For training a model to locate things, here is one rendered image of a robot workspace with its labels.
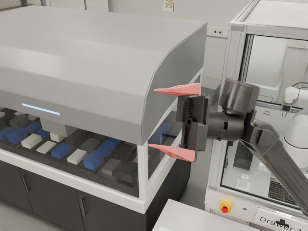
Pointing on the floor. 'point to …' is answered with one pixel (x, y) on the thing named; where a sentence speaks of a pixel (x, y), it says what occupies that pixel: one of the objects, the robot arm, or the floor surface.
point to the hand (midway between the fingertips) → (156, 118)
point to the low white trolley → (195, 220)
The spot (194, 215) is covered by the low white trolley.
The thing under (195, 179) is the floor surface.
